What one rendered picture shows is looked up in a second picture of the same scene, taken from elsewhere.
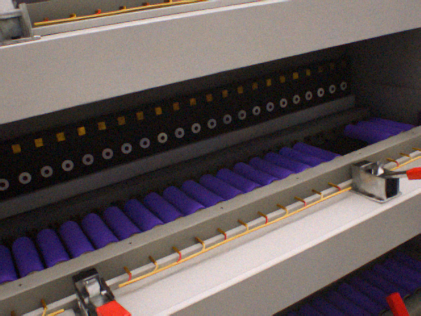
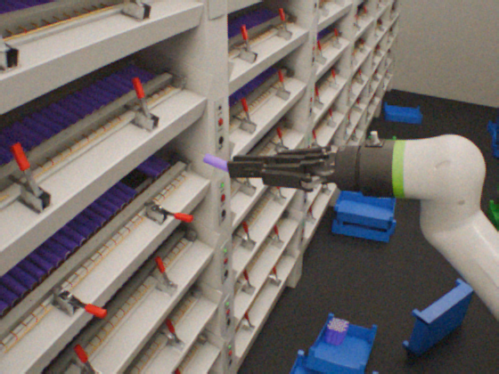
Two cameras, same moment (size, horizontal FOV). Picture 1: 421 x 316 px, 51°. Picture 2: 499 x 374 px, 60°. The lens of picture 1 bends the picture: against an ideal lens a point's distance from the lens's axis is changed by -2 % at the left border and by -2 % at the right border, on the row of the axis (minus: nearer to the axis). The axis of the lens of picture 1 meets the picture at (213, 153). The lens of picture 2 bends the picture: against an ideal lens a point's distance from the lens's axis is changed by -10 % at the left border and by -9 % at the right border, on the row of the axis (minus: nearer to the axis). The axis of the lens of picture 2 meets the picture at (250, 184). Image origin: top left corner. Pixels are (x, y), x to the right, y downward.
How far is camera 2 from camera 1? 0.54 m
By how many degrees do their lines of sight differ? 47
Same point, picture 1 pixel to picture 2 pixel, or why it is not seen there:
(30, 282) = (34, 298)
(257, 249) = (115, 259)
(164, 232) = (77, 259)
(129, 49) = (82, 197)
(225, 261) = (104, 268)
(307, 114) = not seen: hidden behind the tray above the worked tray
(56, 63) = (59, 214)
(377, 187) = (159, 217)
